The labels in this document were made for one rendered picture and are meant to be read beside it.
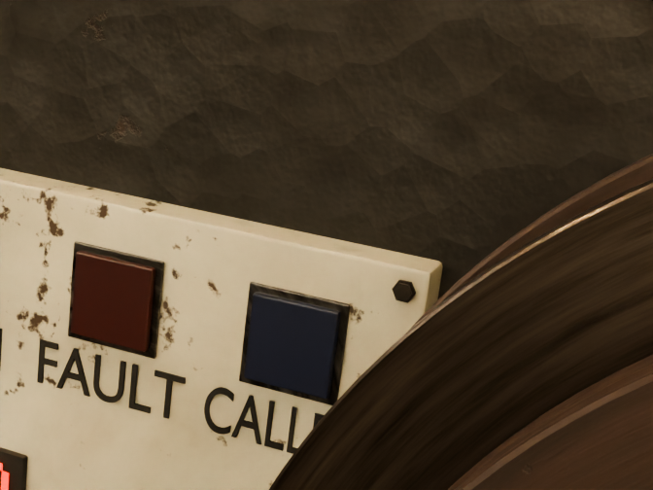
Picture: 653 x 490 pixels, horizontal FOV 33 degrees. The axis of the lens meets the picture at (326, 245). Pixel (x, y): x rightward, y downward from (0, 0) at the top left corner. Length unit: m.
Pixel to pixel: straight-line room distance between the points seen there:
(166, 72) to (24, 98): 0.07
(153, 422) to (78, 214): 0.09
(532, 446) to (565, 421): 0.01
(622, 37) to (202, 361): 0.20
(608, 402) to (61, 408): 0.30
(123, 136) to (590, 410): 0.28
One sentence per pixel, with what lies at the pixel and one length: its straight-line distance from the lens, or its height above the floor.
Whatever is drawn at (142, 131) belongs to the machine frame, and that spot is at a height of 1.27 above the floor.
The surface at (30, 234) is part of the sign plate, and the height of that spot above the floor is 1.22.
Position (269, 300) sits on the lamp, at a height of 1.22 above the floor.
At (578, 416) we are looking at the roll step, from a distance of 0.25.
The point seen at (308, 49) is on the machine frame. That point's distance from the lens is 0.43.
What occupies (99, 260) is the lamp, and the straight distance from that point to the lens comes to 0.45.
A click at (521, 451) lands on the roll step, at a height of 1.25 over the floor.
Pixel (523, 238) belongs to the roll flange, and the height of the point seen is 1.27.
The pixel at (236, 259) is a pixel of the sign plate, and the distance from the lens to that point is 0.43.
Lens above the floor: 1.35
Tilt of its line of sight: 15 degrees down
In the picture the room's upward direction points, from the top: 7 degrees clockwise
